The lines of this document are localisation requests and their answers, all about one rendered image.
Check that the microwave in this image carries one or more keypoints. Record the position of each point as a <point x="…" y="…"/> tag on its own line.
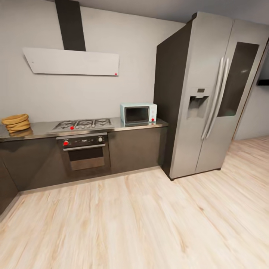
<point x="140" y="112"/>

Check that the burner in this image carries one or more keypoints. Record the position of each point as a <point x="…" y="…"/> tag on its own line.
<point x="84" y="124"/>

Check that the oven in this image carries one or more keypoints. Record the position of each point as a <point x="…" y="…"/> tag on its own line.
<point x="84" y="153"/>

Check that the fridge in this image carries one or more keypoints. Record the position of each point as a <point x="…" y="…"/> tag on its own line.
<point x="203" y="76"/>

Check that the range hood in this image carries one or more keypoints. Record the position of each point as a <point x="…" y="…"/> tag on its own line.
<point x="74" y="59"/>

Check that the popcorn bag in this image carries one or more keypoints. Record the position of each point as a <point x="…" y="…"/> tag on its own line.
<point x="15" y="123"/>

